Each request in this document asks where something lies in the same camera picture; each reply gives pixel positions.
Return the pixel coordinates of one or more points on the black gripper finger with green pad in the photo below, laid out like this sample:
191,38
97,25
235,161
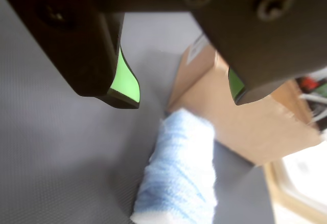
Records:
76,42

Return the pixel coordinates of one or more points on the block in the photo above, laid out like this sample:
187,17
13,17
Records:
178,170

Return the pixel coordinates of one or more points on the grey table mat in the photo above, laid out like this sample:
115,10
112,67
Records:
51,157

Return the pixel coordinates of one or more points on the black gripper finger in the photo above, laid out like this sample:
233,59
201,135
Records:
268,42

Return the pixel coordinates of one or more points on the open cardboard box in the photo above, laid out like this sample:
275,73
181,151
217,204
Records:
242,126

